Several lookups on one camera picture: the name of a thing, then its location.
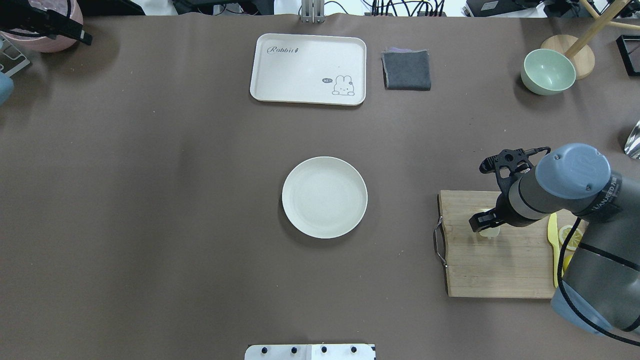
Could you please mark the pink bowl with ice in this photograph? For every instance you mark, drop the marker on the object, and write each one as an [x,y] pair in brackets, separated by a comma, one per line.
[46,45]

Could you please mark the yellow plastic knife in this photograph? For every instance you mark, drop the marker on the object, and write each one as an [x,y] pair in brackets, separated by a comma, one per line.
[552,237]

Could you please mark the metal ice scoop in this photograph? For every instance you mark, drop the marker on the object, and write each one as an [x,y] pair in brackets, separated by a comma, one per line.
[631,146]

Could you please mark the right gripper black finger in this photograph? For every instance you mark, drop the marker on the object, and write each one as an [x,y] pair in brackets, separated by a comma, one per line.
[484,220]

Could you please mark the cream rabbit tray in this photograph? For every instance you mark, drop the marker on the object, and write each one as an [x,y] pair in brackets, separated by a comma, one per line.
[309,69]

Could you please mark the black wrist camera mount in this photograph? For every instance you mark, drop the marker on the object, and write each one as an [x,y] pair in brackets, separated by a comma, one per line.
[509,165]

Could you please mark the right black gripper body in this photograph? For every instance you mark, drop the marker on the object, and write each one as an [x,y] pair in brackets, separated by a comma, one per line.
[504,208]

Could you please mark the metal glass rack tray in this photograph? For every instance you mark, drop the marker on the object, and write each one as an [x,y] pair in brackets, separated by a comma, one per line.
[629,49]

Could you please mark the cream round plate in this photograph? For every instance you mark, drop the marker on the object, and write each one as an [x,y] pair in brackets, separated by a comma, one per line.
[324,197]

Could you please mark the blue plastic cup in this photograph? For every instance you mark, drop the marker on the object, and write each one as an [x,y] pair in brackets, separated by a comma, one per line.
[7,87]

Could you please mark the mint green bowl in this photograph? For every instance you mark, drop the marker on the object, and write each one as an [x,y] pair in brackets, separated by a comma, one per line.
[547,72]

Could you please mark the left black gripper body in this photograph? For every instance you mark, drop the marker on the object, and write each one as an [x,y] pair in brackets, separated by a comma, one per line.
[31,18]

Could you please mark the wooden cup tree stand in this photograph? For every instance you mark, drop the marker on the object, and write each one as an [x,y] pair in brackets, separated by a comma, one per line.
[577,50]

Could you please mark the white cup rack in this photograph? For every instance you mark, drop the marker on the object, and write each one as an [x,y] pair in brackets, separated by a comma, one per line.
[12,60]

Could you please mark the aluminium frame post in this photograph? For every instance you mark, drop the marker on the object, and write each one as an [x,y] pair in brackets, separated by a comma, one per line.
[312,12]

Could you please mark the bamboo cutting board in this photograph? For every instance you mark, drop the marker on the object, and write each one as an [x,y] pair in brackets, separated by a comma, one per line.
[517,263]

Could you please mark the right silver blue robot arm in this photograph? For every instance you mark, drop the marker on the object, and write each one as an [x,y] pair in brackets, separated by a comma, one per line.
[599,291]

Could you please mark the grey folded cloth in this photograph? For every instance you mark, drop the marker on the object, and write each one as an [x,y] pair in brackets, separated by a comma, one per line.
[406,69]

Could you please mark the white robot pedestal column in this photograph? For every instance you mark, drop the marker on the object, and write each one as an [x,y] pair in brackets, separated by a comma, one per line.
[318,351]

